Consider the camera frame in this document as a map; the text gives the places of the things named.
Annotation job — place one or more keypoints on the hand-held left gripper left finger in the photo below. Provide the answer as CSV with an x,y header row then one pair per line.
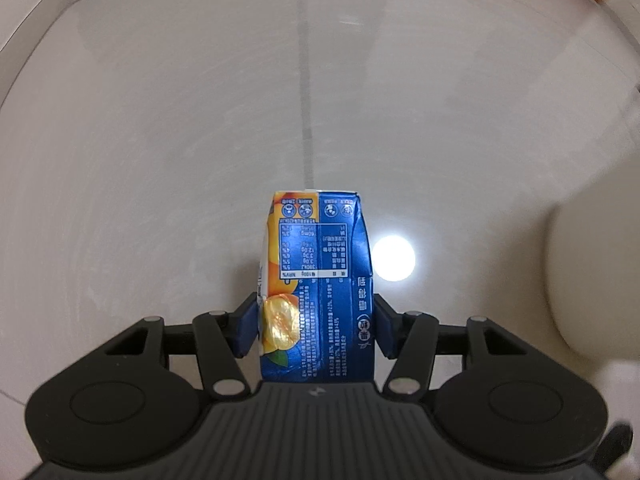
x,y
247,330

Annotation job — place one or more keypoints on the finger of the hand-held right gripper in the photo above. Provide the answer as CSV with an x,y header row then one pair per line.
x,y
617,447

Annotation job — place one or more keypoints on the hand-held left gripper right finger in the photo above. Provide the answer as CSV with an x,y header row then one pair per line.
x,y
385,330

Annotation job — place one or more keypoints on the blue drink carton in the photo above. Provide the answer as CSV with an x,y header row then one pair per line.
x,y
320,285

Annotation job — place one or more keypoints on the white plastic trash bin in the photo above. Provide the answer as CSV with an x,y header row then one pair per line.
x,y
600,270

